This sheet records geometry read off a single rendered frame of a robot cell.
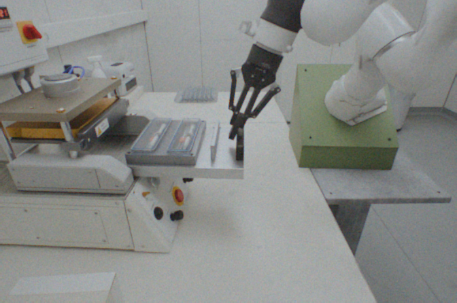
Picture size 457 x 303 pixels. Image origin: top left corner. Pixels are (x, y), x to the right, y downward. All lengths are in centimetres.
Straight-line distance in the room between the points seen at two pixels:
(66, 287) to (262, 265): 41
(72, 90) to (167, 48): 249
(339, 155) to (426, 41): 47
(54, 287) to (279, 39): 64
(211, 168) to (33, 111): 39
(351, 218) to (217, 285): 81
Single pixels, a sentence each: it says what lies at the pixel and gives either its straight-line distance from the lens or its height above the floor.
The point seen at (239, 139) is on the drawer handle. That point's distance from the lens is 65.
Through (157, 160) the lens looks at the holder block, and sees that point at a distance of 64.
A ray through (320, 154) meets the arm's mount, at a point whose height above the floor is 81.
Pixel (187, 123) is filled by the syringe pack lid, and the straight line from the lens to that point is 75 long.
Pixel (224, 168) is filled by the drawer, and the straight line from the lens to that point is 61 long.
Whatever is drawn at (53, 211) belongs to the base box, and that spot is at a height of 88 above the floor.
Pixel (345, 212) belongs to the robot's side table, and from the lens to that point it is 130.
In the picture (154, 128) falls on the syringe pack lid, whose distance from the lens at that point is 74.
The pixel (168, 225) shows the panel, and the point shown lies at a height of 79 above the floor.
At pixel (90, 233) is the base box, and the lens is 76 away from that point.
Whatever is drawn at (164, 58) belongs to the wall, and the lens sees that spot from 321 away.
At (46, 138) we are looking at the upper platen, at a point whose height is 103.
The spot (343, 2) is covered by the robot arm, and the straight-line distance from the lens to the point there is 49.
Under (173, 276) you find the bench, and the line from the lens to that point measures 70.
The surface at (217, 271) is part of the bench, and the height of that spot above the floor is 75.
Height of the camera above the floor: 132
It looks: 27 degrees down
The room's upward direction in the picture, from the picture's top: straight up
